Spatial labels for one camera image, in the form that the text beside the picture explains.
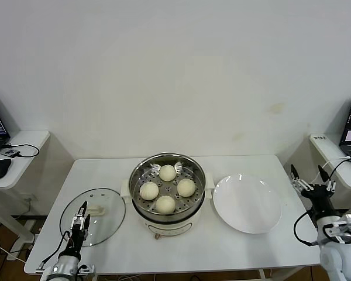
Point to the white electric cooker base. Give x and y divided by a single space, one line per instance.
169 226

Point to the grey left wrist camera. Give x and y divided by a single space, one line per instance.
86 268

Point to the small white printed label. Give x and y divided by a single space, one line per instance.
319 137

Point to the stainless steel steamer basket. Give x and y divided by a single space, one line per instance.
199 175

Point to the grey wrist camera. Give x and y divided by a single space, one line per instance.
86 268
348 228

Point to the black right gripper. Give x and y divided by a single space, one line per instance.
321 199

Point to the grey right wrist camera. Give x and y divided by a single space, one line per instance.
348 228

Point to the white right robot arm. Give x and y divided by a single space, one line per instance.
339 260

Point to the white side table with mouse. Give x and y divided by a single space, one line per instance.
26 164

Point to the small black usb hub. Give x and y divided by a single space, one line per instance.
11 152

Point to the white steamed baozi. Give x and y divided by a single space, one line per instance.
167 172
149 191
186 188
165 205

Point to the white round plate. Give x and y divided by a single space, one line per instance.
245 205

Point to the round glass pot lid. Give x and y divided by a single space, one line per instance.
105 222

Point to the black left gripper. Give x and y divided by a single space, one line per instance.
75 243

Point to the black computer mouse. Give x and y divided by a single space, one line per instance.
0 169

